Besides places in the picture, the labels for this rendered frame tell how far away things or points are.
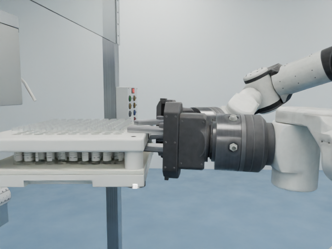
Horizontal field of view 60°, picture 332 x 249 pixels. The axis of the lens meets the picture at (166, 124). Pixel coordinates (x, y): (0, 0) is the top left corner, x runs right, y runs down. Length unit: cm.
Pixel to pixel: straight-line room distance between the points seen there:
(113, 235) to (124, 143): 117
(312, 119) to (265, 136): 6
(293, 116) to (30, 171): 37
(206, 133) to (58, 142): 21
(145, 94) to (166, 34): 91
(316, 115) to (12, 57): 71
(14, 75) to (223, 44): 368
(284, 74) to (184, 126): 53
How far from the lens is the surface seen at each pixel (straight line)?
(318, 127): 40
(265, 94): 91
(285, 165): 44
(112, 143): 41
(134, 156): 41
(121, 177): 42
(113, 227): 153
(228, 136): 42
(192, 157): 44
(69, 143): 42
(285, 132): 44
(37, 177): 45
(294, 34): 457
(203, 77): 422
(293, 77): 90
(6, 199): 87
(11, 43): 85
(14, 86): 84
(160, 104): 61
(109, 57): 139
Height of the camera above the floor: 113
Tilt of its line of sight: 6 degrees down
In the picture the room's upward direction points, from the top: straight up
